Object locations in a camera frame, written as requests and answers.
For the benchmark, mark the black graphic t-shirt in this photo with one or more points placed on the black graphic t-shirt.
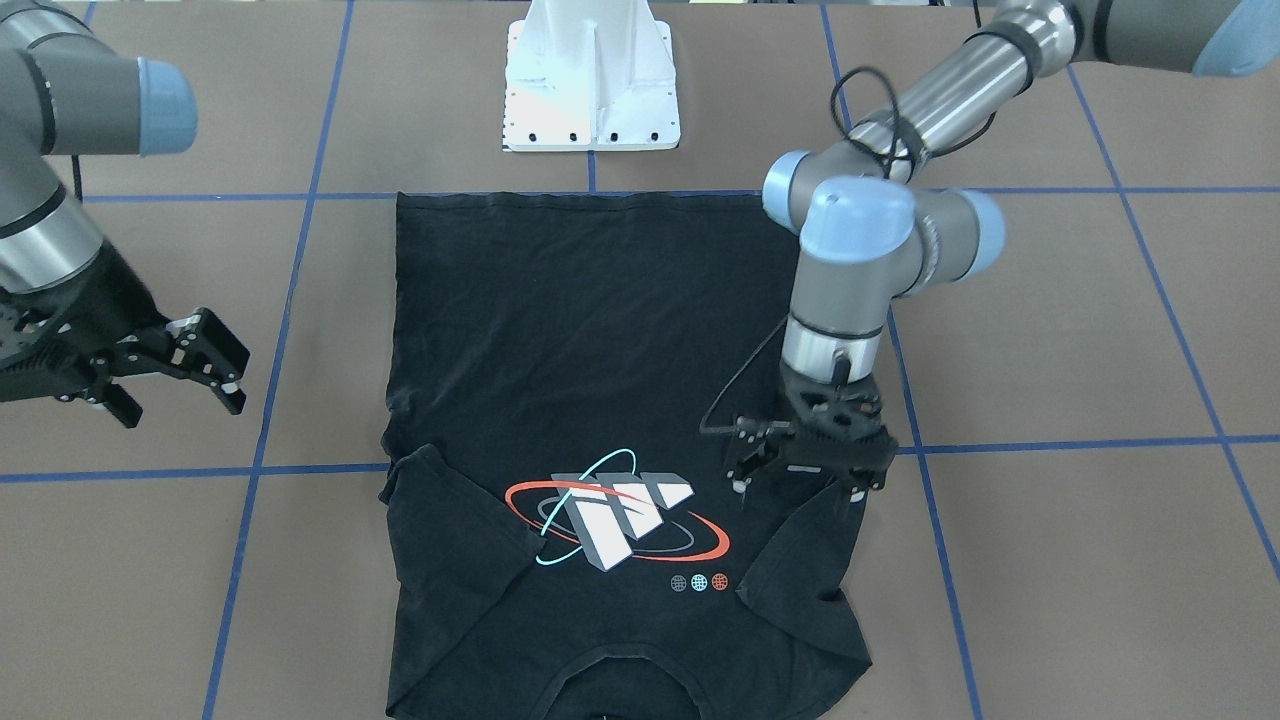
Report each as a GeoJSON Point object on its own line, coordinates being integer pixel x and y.
{"type": "Point", "coordinates": [568, 545]}

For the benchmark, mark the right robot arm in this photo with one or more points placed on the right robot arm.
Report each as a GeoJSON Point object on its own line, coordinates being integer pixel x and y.
{"type": "Point", "coordinates": [66, 94]}

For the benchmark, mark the brown paper table cover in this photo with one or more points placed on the brown paper table cover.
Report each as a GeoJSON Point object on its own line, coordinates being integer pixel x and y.
{"type": "Point", "coordinates": [1085, 526]}

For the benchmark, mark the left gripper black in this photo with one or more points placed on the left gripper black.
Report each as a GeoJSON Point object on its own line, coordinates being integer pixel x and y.
{"type": "Point", "coordinates": [752, 440]}

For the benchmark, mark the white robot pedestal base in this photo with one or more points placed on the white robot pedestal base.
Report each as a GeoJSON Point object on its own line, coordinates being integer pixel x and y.
{"type": "Point", "coordinates": [586, 76]}

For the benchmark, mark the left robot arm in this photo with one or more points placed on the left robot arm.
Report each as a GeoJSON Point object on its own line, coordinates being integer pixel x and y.
{"type": "Point", "coordinates": [866, 238]}

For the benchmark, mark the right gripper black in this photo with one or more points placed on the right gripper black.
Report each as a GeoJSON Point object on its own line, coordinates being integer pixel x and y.
{"type": "Point", "coordinates": [105, 303]}

